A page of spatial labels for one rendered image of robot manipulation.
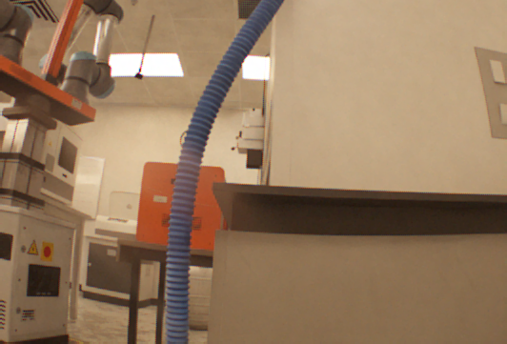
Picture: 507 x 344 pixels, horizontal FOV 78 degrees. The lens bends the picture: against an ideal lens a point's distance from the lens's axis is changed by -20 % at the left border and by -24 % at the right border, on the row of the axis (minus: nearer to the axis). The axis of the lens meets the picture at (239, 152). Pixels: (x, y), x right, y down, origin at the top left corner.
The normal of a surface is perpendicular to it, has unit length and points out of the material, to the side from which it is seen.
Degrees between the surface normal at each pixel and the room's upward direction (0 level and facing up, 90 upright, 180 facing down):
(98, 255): 90
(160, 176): 90
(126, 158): 90
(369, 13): 90
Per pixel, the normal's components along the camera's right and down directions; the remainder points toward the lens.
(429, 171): -0.03, -0.30
